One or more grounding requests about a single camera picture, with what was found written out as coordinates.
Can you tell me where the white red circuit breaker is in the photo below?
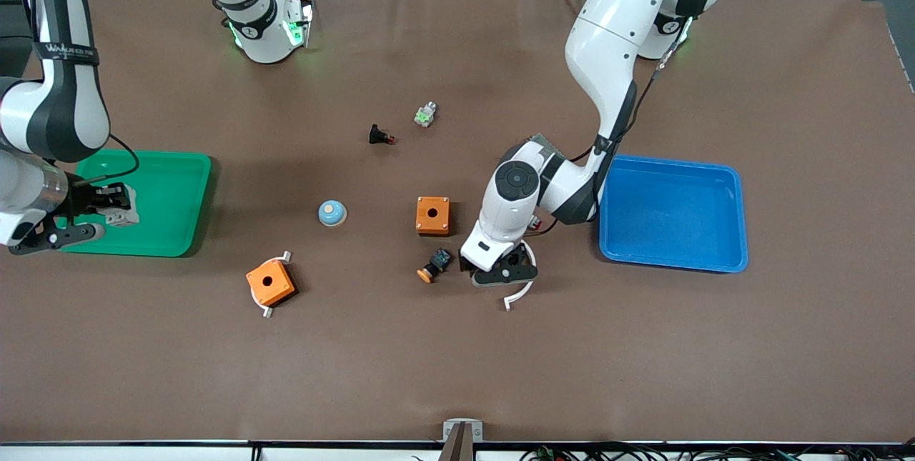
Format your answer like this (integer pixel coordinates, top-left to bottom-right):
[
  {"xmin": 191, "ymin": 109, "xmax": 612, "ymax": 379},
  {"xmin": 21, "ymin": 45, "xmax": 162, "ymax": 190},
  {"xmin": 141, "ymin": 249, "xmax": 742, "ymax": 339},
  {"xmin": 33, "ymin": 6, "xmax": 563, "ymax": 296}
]
[{"xmin": 106, "ymin": 202, "xmax": 141, "ymax": 227}]

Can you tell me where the green plastic tray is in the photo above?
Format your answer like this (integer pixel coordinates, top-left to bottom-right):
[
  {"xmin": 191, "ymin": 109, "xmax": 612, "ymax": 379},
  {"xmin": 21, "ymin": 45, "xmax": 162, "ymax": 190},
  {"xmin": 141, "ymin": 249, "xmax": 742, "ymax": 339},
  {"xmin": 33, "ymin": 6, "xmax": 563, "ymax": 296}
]
[{"xmin": 56, "ymin": 150, "xmax": 213, "ymax": 258}]

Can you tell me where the orange black push button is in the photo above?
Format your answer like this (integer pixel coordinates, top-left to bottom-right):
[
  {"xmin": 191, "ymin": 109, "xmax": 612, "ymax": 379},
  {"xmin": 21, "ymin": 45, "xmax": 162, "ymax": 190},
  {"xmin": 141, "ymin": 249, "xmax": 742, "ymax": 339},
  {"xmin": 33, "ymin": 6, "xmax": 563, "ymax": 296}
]
[{"xmin": 417, "ymin": 248, "xmax": 453, "ymax": 284}]

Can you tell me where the orange push button box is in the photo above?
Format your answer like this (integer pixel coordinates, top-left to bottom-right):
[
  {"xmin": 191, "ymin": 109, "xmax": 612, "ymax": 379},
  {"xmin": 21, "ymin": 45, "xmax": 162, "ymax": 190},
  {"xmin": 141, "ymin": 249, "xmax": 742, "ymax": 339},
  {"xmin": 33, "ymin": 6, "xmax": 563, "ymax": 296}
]
[
  {"xmin": 416, "ymin": 196, "xmax": 451, "ymax": 237},
  {"xmin": 246, "ymin": 259, "xmax": 297, "ymax": 307}
]

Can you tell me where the brown table cover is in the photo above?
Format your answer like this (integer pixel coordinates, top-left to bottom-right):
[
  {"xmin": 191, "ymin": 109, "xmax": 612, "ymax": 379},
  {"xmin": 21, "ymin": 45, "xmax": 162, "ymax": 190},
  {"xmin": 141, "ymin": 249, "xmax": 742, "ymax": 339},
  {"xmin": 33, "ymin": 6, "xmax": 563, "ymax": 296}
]
[{"xmin": 0, "ymin": 0, "xmax": 915, "ymax": 444}]

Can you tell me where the blue plastic tray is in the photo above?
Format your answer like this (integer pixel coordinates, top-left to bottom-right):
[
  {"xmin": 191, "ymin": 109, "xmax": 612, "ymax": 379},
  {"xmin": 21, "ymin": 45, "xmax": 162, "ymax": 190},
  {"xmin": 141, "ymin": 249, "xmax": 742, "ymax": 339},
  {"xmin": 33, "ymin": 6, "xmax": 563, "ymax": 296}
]
[{"xmin": 599, "ymin": 154, "xmax": 749, "ymax": 274}]

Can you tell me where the large white curved bracket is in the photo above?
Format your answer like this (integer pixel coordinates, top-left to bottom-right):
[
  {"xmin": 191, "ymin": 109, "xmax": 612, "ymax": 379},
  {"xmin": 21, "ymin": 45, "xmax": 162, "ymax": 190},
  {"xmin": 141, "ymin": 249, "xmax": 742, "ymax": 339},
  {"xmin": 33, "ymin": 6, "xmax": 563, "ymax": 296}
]
[{"xmin": 504, "ymin": 239, "xmax": 538, "ymax": 312}]

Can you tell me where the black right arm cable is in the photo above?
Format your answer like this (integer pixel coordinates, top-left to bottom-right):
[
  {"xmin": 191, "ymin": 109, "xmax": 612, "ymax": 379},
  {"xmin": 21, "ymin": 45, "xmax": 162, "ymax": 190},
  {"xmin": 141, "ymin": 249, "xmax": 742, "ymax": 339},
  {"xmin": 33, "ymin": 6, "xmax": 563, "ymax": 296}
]
[{"xmin": 71, "ymin": 132, "xmax": 141, "ymax": 184}]

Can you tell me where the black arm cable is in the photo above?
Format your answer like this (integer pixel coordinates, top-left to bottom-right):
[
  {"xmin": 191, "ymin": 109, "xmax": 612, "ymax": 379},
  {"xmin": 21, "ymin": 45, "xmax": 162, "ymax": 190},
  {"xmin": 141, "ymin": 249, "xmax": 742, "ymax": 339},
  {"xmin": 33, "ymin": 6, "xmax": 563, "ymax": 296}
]
[
  {"xmin": 71, "ymin": 132, "xmax": 141, "ymax": 184},
  {"xmin": 533, "ymin": 14, "xmax": 696, "ymax": 237}
]

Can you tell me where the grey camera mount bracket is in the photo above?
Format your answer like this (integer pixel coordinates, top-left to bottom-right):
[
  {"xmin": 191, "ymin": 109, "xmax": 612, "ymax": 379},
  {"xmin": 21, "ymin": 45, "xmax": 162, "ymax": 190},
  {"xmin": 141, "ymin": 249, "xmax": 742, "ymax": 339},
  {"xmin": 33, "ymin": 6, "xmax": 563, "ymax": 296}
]
[{"xmin": 437, "ymin": 419, "xmax": 483, "ymax": 461}]

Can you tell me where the small white curved bracket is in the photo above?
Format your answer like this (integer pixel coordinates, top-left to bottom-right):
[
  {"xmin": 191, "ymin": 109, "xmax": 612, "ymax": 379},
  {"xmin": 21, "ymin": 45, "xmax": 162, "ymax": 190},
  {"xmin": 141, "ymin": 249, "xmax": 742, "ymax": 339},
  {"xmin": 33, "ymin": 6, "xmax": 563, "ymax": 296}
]
[{"xmin": 259, "ymin": 250, "xmax": 294, "ymax": 319}]

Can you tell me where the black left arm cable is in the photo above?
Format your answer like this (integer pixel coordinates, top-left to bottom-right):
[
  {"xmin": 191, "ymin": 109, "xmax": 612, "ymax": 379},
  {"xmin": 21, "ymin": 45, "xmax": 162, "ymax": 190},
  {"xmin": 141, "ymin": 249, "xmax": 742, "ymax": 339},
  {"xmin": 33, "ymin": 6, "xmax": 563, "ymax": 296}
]
[{"xmin": 533, "ymin": 14, "xmax": 696, "ymax": 237}]

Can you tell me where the black cable bundle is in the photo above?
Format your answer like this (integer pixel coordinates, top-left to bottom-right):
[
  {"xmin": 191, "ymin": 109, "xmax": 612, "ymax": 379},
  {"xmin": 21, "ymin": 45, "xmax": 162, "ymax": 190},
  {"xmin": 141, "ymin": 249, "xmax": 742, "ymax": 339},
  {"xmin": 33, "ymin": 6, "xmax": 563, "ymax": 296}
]
[{"xmin": 518, "ymin": 442, "xmax": 915, "ymax": 461}]

